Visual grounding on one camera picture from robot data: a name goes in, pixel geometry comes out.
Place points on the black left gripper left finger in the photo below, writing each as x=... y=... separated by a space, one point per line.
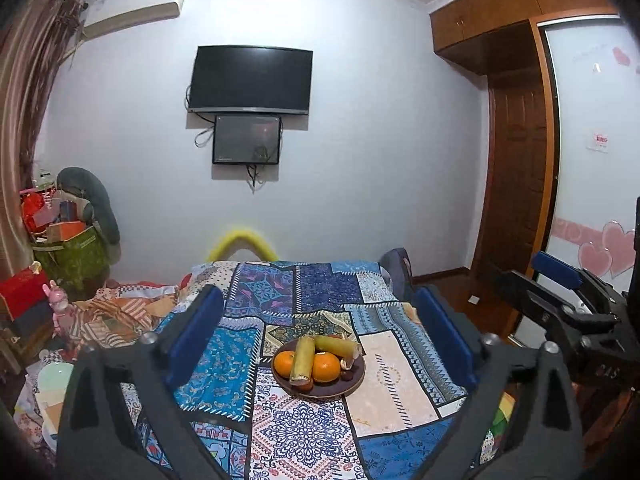
x=96 y=438

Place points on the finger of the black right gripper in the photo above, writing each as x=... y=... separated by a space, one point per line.
x=557 y=269
x=561 y=322

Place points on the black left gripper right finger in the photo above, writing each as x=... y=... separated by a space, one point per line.
x=520 y=419

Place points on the small orange mandarin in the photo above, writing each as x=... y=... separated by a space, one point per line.
x=326 y=368

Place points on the dark red grape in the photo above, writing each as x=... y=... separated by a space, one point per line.
x=347 y=375
x=305 y=387

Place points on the pink peeled pomelo segment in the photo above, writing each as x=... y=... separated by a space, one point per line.
x=347 y=362

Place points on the brown wooden door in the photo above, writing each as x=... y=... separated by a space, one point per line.
x=517 y=164

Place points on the pink doll figure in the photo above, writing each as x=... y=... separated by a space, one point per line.
x=62 y=312

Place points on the orange patterned bedsheet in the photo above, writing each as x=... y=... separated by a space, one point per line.
x=117 y=316

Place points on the red gift box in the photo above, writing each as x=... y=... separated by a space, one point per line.
x=23 y=291

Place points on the dark purple round plate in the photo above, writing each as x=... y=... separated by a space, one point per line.
x=323 y=391

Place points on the green box with clutter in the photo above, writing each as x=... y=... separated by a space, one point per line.
x=65 y=239

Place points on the white wardrobe sliding door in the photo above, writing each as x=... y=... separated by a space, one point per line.
x=594 y=65

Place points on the left orange on plate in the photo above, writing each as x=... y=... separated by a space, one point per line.
x=283 y=363

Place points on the blue patchwork tablecloth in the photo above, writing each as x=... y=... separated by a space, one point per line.
x=254 y=429

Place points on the grey plush toy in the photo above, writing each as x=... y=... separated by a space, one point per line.
x=82 y=183

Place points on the wooden overhead cabinet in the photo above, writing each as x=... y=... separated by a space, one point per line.
x=492 y=36

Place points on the yellow curved headboard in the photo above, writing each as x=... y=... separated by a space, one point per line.
x=242 y=238

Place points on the brown striped curtain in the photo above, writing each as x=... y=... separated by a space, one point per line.
x=32 y=47

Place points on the white air conditioner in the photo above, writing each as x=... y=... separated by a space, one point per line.
x=106 y=16

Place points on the small black wall monitor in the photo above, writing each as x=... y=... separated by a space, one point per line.
x=246 y=140

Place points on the black wall television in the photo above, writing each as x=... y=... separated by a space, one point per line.
x=250 y=79

